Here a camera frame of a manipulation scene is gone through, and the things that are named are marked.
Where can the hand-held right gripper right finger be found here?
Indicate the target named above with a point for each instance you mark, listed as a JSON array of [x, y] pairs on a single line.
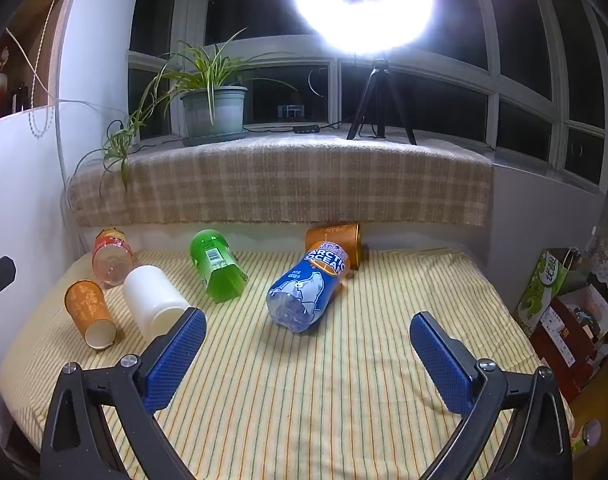
[[441, 360]]

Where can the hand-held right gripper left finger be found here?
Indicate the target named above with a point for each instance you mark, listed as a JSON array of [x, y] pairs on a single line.
[[175, 355]]

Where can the white cup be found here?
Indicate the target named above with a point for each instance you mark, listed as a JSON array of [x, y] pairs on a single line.
[[151, 302]]

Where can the orange paper cup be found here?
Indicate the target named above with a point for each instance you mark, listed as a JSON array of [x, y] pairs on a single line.
[[90, 316]]

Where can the green cut bottle cup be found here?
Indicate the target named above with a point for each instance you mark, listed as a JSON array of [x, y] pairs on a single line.
[[217, 265]]

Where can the red cut bottle cup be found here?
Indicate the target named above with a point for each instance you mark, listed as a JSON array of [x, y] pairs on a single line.
[[112, 259]]

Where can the blue cut bottle cup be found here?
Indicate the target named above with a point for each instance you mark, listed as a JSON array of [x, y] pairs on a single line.
[[306, 287]]

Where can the orange cylindrical cup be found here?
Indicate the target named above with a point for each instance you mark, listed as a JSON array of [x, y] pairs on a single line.
[[334, 238]]

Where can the green paper bag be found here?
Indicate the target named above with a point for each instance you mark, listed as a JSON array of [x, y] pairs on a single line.
[[546, 285]]

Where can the red cardboard box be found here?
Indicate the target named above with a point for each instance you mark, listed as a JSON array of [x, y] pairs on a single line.
[[571, 340]]

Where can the striped yellow bed sheet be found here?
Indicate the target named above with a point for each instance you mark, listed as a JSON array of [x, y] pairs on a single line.
[[304, 390]]

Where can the plaid beige blanket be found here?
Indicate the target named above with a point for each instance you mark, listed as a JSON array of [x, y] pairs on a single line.
[[284, 180]]

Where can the wooden shelf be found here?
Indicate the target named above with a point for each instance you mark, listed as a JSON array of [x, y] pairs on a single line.
[[24, 35]]

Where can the black power strip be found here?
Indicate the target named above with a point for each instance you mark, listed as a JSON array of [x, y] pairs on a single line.
[[306, 128]]

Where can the potted spider plant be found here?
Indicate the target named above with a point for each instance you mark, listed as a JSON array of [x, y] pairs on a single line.
[[209, 95]]

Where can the black tripod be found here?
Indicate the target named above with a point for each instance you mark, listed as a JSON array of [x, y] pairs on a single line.
[[380, 100]]

